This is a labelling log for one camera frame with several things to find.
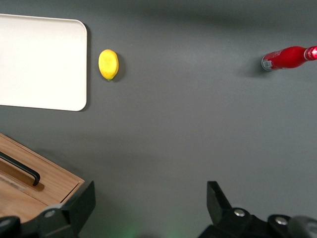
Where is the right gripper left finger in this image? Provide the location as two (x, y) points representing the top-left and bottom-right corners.
(21, 180), (97, 238)

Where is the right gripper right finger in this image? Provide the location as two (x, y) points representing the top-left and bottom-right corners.
(198, 181), (267, 238)

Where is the wooden drawer cabinet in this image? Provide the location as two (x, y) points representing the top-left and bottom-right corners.
(0, 133), (86, 206)

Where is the wooden drawer with groove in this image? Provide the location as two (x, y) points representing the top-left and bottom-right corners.
(0, 136), (81, 205)

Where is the yellow lemon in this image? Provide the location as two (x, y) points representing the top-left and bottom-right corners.
(98, 49), (119, 81)

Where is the white rectangular tray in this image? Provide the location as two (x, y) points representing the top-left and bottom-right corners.
(0, 13), (88, 112)

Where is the red bottle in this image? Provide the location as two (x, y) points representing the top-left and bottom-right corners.
(261, 45), (317, 72)

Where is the thin black drawer handle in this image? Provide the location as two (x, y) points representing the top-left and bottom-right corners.
(0, 151), (41, 187)

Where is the dark wrist cable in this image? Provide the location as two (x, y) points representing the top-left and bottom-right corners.
(289, 215), (317, 238)

